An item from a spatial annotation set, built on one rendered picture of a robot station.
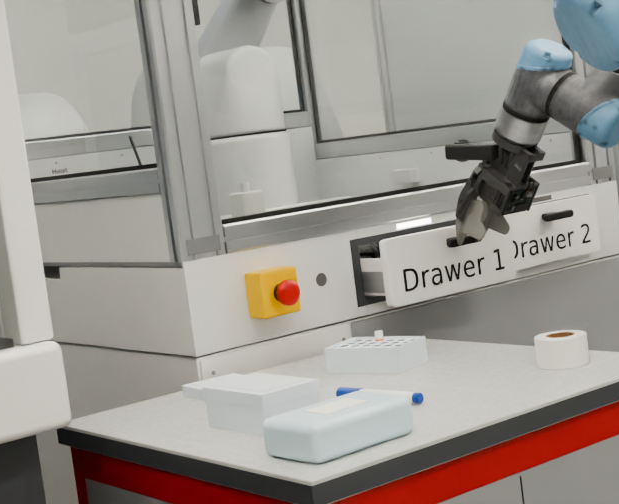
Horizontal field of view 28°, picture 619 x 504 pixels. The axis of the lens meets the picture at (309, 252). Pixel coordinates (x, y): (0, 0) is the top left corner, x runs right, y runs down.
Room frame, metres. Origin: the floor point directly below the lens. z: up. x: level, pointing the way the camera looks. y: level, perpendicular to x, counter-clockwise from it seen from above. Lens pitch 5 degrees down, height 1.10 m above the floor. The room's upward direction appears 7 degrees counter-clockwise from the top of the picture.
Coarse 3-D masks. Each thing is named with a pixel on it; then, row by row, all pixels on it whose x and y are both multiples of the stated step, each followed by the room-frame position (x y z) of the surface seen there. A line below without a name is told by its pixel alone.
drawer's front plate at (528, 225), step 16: (544, 208) 2.33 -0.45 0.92; (560, 208) 2.36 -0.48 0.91; (576, 208) 2.39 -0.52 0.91; (592, 208) 2.41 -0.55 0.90; (512, 224) 2.28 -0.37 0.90; (528, 224) 2.30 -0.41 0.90; (544, 224) 2.33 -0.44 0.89; (560, 224) 2.36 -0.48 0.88; (576, 224) 2.38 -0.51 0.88; (592, 224) 2.41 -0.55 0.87; (528, 240) 2.30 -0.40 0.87; (544, 240) 2.33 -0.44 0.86; (576, 240) 2.38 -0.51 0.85; (592, 240) 2.41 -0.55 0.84; (528, 256) 2.30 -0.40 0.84; (544, 256) 2.32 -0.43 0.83; (560, 256) 2.35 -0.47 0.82
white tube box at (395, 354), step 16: (400, 336) 1.83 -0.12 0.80; (416, 336) 1.82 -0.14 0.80; (336, 352) 1.80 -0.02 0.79; (352, 352) 1.79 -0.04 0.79; (368, 352) 1.77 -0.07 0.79; (384, 352) 1.76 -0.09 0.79; (400, 352) 1.75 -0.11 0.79; (416, 352) 1.79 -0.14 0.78; (336, 368) 1.80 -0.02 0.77; (352, 368) 1.79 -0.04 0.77; (368, 368) 1.77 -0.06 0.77; (384, 368) 1.76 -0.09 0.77; (400, 368) 1.75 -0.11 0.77
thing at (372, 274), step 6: (366, 258) 2.09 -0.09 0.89; (372, 258) 2.07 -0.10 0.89; (378, 258) 2.06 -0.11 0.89; (366, 264) 2.07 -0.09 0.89; (372, 264) 2.06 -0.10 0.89; (378, 264) 2.05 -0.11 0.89; (366, 270) 2.08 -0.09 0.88; (372, 270) 2.06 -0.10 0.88; (378, 270) 2.05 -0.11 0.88; (366, 276) 2.07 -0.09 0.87; (372, 276) 2.06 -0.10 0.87; (378, 276) 2.05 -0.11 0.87; (366, 282) 2.07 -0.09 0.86; (372, 282) 2.06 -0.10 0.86; (378, 282) 2.05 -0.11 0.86; (366, 288) 2.08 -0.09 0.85; (372, 288) 2.06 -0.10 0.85; (378, 288) 2.05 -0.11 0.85; (384, 288) 2.04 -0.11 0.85; (366, 294) 2.08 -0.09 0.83; (372, 294) 2.07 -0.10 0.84; (378, 294) 2.06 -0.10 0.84; (384, 294) 2.04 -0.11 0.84
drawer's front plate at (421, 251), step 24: (384, 240) 2.01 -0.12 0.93; (408, 240) 2.03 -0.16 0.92; (432, 240) 2.06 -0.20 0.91; (504, 240) 2.16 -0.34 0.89; (384, 264) 2.01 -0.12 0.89; (408, 264) 2.03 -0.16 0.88; (432, 264) 2.06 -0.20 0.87; (456, 264) 2.09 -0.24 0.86; (480, 264) 2.12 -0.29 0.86; (504, 264) 2.16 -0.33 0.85; (408, 288) 2.02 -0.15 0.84; (432, 288) 2.05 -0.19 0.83; (456, 288) 2.09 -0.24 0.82
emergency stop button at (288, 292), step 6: (282, 282) 1.90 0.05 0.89; (288, 282) 1.90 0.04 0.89; (294, 282) 1.91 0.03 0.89; (282, 288) 1.90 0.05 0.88; (288, 288) 1.90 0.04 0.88; (294, 288) 1.90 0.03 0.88; (282, 294) 1.89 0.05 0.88; (288, 294) 1.90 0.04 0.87; (294, 294) 1.90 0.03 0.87; (282, 300) 1.90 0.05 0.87; (288, 300) 1.90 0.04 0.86; (294, 300) 1.90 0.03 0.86
